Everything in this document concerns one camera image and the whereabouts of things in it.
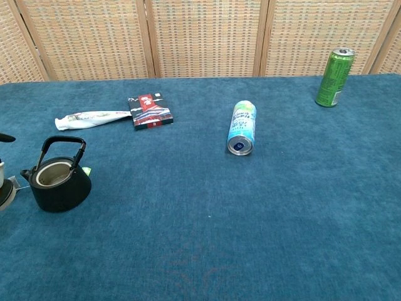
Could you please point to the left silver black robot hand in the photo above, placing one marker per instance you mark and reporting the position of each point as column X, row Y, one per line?
column 6, row 138

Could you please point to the small black teapot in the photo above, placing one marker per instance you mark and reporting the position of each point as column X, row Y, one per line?
column 62, row 194

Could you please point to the white toothpaste tube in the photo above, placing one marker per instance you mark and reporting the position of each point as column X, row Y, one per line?
column 87, row 119

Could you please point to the black red printed box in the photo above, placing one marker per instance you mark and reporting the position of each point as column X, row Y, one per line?
column 150, row 113

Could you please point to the blue table cloth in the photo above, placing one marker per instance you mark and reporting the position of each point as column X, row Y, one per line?
column 200, row 219

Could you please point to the woven wooden folding screen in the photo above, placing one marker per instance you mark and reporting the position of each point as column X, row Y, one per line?
column 200, row 37

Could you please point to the light blue drink can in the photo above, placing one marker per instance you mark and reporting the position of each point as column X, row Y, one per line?
column 242, row 125

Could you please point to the green drink can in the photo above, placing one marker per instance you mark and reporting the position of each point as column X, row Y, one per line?
column 333, row 81

